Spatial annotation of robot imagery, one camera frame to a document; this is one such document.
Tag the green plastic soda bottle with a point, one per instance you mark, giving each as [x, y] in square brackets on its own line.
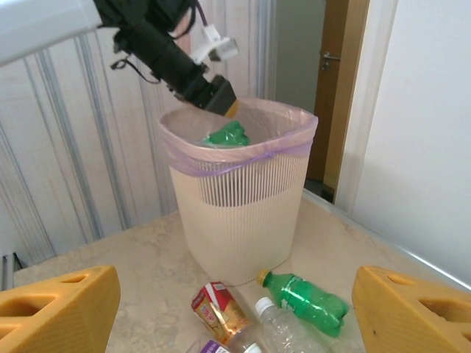
[305, 298]
[230, 136]

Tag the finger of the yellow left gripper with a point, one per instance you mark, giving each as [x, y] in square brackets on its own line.
[222, 97]

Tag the silver white left wrist camera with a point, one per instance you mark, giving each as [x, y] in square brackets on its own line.
[224, 49]

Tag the clear white cap bottle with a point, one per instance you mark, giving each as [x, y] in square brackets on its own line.
[283, 327]

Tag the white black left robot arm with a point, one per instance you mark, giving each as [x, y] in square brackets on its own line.
[37, 29]

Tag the beige slatted waste bin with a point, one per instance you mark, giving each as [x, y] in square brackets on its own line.
[239, 228]

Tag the wooden door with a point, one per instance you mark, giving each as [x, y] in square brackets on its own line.
[342, 110]

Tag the purple juice carton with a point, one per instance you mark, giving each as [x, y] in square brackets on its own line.
[213, 347]

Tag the pink translucent bin liner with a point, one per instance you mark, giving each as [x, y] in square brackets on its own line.
[176, 147]

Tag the aluminium table edge rail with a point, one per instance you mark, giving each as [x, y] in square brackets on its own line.
[404, 253]

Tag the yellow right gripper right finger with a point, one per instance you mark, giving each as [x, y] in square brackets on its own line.
[397, 320]

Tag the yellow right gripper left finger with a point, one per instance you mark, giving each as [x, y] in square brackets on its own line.
[55, 316]

